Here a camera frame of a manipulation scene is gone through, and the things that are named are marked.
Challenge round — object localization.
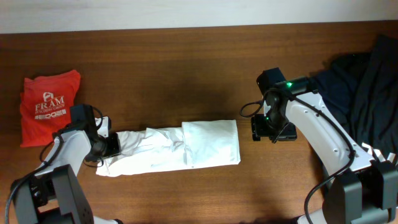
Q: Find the white t-shirt with robot print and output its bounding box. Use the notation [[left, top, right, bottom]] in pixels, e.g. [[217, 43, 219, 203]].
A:
[[96, 120, 241, 177]]

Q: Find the dark navy clothes pile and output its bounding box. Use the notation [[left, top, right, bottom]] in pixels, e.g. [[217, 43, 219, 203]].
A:
[[312, 35, 397, 157]]

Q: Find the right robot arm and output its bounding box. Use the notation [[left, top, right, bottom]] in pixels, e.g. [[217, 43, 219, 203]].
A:
[[250, 68, 397, 223]]

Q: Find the white back wall panel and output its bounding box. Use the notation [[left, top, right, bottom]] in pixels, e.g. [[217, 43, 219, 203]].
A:
[[1, 0, 397, 34]]

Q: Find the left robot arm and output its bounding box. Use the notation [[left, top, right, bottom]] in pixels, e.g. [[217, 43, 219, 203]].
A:
[[4, 104, 121, 224]]

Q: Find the red folded printed t-shirt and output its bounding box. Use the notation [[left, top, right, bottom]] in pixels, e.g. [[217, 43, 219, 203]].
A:
[[20, 70, 81, 147]]

